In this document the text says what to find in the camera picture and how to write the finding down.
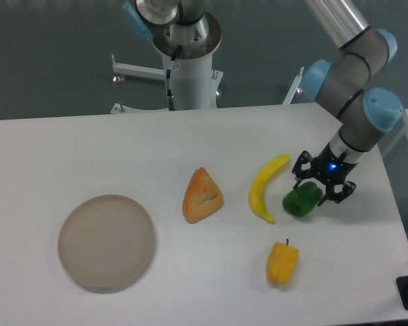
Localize black cable on pedestal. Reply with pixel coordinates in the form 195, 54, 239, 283
165, 44, 183, 111

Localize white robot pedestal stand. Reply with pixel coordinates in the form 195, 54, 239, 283
109, 10, 305, 115

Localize yellow banana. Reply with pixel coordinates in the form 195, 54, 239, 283
248, 153, 290, 224

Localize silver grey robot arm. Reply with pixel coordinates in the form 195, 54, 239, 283
122, 1, 403, 203

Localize green bell pepper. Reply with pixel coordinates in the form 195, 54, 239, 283
282, 181, 323, 217

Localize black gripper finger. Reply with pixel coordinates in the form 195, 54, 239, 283
292, 150, 316, 189
317, 181, 356, 206

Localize yellow bell pepper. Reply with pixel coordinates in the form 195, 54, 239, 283
266, 238, 299, 285

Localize orange bread wedge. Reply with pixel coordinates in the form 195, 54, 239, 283
182, 167, 224, 224

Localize beige round plate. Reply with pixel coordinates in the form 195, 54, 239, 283
57, 194, 156, 293

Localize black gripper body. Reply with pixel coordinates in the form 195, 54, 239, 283
310, 144, 356, 185

